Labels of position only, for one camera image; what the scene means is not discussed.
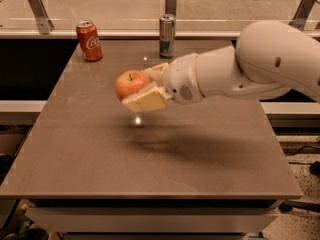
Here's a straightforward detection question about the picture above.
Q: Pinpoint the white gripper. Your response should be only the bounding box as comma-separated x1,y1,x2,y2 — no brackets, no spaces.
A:
122,53,204,112

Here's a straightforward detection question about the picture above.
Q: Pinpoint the red apple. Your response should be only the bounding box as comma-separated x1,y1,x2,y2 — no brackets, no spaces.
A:
115,70,150,101

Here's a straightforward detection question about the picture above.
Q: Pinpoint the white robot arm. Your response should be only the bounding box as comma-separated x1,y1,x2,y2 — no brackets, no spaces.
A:
122,21,320,112

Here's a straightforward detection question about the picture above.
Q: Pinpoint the silver blue energy drink can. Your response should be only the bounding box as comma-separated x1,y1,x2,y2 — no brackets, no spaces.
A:
159,14,176,58

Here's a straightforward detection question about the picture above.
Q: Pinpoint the red coke can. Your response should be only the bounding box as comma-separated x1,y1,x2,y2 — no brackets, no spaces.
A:
76,20,103,62

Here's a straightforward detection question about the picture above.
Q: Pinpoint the middle metal bracket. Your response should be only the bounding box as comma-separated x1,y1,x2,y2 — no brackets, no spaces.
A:
165,0,177,15

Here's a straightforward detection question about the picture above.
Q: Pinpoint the metal bracket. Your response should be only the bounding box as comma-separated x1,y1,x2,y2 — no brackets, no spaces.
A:
165,0,177,15
28,0,54,35
289,0,317,31

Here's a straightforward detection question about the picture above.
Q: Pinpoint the left metal bracket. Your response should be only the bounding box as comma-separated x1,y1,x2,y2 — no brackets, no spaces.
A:
28,0,54,35

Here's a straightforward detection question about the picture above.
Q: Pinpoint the right metal bracket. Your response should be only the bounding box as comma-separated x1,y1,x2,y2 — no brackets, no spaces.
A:
289,0,317,31

